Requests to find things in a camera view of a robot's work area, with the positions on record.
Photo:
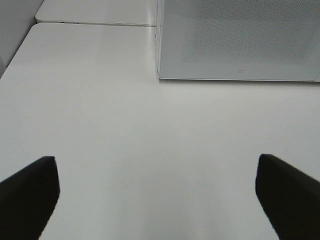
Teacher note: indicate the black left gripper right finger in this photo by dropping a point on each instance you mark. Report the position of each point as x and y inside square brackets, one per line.
[289, 198]

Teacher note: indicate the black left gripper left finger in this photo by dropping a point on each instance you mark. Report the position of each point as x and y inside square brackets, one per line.
[28, 199]

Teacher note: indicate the white microwave door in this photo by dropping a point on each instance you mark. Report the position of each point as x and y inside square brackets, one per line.
[255, 40]

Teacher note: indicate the white microwave oven body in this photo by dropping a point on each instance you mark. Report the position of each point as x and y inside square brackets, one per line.
[157, 33]

